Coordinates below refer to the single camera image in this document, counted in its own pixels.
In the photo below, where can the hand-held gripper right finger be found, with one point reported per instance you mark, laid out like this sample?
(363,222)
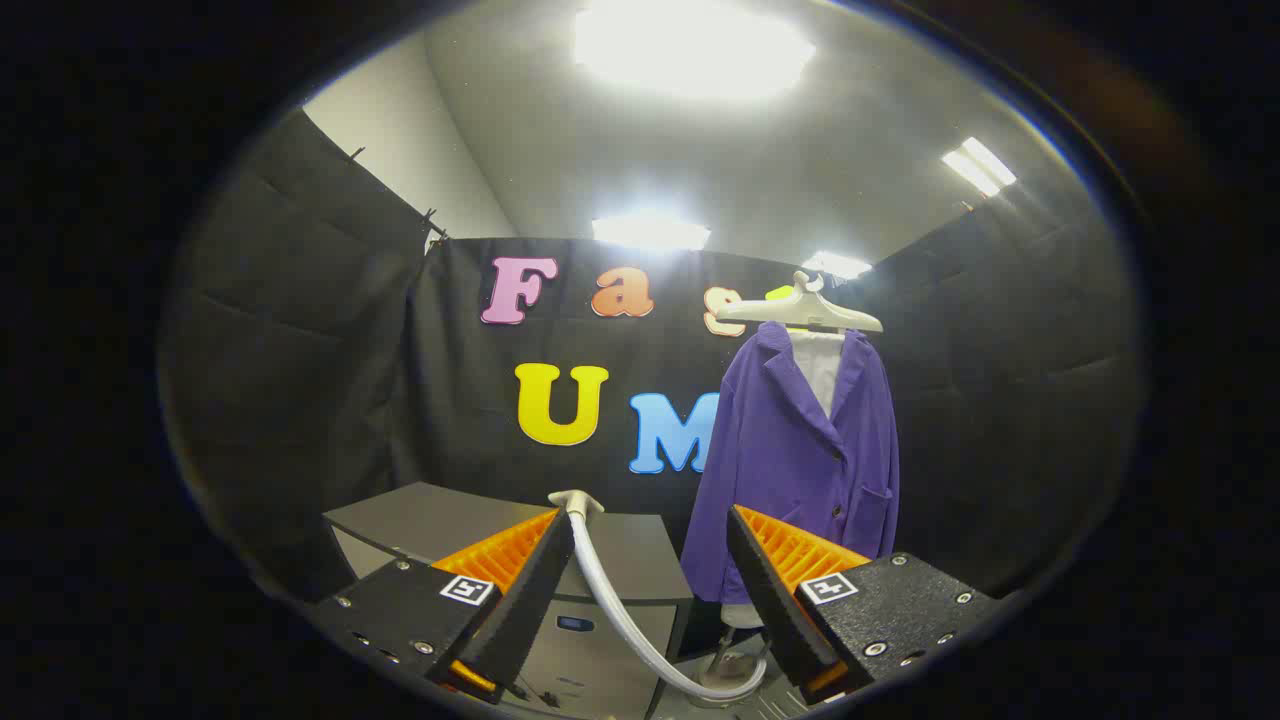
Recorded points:
(765,590)

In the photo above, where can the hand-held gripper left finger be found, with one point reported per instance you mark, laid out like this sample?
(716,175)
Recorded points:
(535,590)

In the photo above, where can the grey garment steamer base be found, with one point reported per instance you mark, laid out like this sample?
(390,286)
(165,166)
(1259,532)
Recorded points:
(740,672)

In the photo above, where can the white plastic clothes hanger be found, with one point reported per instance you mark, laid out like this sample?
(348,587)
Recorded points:
(800,312)

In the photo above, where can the grey cabinet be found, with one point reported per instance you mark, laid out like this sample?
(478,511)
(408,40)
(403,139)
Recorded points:
(430,520)

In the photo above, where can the white ironing backing board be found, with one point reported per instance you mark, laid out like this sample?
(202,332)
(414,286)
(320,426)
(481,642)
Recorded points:
(820,370)

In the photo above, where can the black quilted curtain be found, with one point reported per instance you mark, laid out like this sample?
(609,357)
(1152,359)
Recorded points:
(290,350)
(1000,400)

